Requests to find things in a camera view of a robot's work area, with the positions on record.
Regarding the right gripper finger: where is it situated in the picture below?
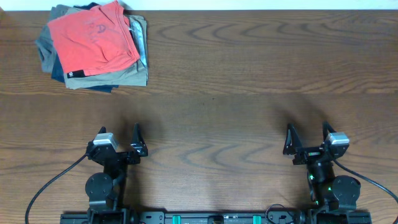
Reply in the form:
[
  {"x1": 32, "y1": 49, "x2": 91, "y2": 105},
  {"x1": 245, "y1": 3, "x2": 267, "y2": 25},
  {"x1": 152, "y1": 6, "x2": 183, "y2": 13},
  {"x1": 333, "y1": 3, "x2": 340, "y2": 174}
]
[
  {"x1": 283, "y1": 123, "x2": 302, "y2": 155},
  {"x1": 322, "y1": 121, "x2": 336, "y2": 140}
]

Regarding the black folded polo shirt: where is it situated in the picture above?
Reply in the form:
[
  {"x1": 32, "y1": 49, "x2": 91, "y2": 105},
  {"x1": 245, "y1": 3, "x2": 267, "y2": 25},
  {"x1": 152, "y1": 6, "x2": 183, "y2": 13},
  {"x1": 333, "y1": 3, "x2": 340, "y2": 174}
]
[{"x1": 67, "y1": 70, "x2": 86, "y2": 78}]

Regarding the grey folded garment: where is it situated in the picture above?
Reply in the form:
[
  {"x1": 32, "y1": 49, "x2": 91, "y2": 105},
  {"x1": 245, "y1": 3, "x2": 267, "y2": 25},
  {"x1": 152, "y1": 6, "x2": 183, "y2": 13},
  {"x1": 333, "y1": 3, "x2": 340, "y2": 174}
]
[{"x1": 35, "y1": 4, "x2": 70, "y2": 73}]

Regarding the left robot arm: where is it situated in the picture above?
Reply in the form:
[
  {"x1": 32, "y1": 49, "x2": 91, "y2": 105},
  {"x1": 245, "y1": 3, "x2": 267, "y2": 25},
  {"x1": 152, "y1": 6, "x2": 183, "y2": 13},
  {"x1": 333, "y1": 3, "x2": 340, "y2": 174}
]
[{"x1": 85, "y1": 123, "x2": 148, "y2": 223}]

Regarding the red soccer t-shirt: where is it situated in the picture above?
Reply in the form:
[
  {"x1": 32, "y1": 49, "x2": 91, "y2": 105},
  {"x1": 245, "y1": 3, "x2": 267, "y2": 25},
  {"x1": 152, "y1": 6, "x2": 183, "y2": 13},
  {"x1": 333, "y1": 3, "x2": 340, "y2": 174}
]
[{"x1": 48, "y1": 1, "x2": 140, "y2": 77}]

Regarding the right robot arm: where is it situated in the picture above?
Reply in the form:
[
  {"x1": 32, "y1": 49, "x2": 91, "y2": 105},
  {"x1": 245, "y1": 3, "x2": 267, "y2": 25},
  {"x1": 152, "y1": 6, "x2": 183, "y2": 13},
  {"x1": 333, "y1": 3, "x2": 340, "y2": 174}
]
[{"x1": 283, "y1": 122, "x2": 361, "y2": 223}]

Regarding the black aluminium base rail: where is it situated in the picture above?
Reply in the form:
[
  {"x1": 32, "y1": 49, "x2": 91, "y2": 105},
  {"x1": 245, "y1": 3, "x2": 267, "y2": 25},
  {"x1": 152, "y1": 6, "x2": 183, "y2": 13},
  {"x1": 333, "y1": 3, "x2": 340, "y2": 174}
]
[{"x1": 59, "y1": 210, "x2": 373, "y2": 224}]

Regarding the khaki folded garment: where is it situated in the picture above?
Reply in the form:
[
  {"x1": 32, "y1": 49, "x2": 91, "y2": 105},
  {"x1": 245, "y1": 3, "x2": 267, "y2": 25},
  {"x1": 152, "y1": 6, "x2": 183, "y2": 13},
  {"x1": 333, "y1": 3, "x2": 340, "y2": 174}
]
[{"x1": 57, "y1": 7, "x2": 149, "y2": 90}]

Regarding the navy folded garment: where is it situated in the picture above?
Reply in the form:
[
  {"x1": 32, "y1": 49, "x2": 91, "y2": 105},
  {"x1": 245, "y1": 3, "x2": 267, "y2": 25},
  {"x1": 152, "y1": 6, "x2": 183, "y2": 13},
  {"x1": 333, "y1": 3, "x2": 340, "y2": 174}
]
[{"x1": 51, "y1": 2, "x2": 119, "y2": 93}]

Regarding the light blue folded garment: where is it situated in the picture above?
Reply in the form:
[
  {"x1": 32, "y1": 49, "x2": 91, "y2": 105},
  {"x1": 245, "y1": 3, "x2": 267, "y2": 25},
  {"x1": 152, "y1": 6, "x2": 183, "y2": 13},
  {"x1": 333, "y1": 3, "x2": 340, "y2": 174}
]
[{"x1": 128, "y1": 15, "x2": 147, "y2": 68}]

